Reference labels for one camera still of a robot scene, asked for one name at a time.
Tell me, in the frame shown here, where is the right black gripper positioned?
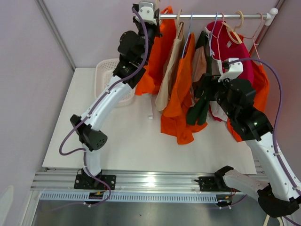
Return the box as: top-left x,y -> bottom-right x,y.
191,73 -> 236,120

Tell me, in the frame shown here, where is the light blue wire hanger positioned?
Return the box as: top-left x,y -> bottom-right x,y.
181,13 -> 194,58

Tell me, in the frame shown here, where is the orange t shirt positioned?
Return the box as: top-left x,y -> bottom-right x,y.
160,33 -> 207,145
135,19 -> 176,96

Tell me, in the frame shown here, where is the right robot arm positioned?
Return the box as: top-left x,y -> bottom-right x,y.
192,73 -> 301,218

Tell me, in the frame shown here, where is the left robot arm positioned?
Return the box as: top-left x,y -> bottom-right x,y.
70,18 -> 161,189

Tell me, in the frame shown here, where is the beige shirt wooden hanger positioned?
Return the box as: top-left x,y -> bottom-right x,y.
175,9 -> 183,32

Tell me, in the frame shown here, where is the beige t shirt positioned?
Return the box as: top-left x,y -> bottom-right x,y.
155,21 -> 184,112

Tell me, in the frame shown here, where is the magenta t shirt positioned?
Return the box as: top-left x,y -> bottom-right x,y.
206,20 -> 255,122

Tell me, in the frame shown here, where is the wooden hanger on magenta shirt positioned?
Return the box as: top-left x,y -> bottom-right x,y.
222,11 -> 244,44

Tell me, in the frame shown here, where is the white garment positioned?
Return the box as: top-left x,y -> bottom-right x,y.
203,27 -> 228,122

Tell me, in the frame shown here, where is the peach garment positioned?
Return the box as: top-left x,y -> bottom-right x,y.
191,46 -> 206,83

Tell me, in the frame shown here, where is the dark green garment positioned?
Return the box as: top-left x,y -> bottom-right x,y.
186,31 -> 212,126

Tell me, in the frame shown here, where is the far right orange garment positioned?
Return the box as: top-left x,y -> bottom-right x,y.
227,61 -> 269,142

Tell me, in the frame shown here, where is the white perforated plastic basket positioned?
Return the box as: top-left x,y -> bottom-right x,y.
94,58 -> 136,108

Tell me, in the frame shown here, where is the clothes rack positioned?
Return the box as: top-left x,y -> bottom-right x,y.
159,8 -> 278,44

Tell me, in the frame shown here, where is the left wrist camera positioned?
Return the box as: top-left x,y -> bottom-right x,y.
138,0 -> 157,25

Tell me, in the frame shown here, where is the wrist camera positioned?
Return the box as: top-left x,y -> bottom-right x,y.
138,0 -> 157,25
217,58 -> 244,82

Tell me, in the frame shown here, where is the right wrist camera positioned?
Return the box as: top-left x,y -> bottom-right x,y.
217,58 -> 244,82

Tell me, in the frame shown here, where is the pink wire hanger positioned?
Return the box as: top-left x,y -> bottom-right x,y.
244,13 -> 264,59

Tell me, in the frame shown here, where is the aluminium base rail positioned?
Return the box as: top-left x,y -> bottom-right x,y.
30,167 -> 283,203

